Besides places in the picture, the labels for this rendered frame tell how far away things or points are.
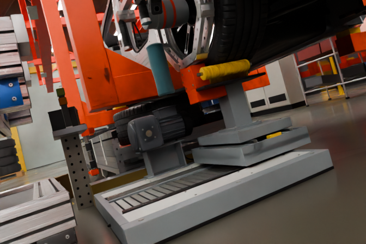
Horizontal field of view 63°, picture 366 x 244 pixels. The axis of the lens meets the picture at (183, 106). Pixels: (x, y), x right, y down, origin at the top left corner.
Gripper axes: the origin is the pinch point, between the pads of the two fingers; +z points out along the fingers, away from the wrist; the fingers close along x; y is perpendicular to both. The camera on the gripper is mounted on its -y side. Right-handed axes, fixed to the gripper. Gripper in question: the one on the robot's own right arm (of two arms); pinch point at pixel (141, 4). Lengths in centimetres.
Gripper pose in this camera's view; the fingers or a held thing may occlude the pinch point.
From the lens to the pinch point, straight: 129.4
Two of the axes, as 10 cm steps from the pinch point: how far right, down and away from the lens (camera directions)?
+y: -2.5, -9.7, 0.5
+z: -3.9, 1.4, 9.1
